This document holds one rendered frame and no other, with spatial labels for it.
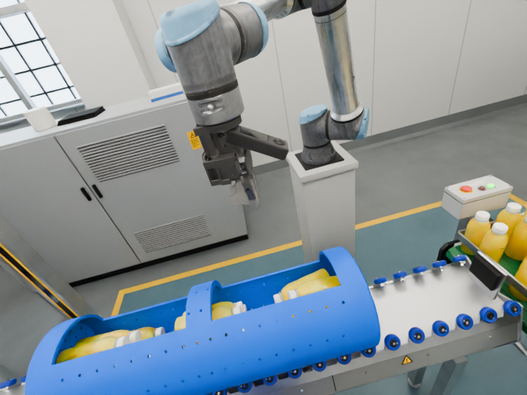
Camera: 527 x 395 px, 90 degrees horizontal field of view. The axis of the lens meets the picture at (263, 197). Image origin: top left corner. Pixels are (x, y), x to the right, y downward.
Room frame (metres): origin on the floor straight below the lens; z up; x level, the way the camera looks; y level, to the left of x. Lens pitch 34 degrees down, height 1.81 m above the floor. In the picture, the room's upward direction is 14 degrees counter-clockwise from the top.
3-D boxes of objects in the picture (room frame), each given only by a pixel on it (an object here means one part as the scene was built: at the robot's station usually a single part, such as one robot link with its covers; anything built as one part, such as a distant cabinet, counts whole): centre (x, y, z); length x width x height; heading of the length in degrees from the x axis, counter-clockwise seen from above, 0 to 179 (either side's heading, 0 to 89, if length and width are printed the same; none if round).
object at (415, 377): (0.54, -0.57, 0.31); 0.06 x 0.06 x 0.63; 2
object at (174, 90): (2.19, 0.53, 1.48); 0.24 x 0.12 x 0.08; 100
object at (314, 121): (1.31, -0.36, 1.29); 0.17 x 0.15 x 0.18; 55
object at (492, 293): (0.47, -0.63, 0.99); 0.10 x 0.02 x 0.12; 2
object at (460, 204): (0.77, -0.83, 1.05); 0.20 x 0.10 x 0.10; 92
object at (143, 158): (2.18, 1.32, 0.72); 2.15 x 0.54 x 1.45; 92
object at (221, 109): (0.47, 0.04, 1.70); 0.10 x 0.09 x 0.05; 172
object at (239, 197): (0.46, 0.04, 1.51); 0.06 x 0.03 x 0.09; 82
